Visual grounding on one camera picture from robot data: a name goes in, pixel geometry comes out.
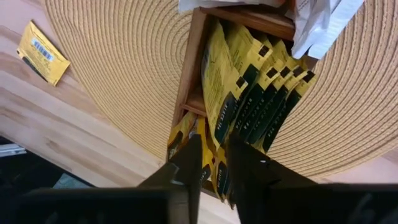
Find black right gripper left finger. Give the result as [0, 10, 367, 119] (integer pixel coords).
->
[0, 134, 203, 224]

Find black metal table frame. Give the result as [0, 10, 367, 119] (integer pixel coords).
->
[0, 136, 94, 190]

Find round woven placemat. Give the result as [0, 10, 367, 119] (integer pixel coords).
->
[40, 0, 398, 180]

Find brown wooden tea box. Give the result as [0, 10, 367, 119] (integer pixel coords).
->
[167, 6, 318, 203]

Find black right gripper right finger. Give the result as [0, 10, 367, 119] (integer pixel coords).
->
[225, 133, 398, 224]

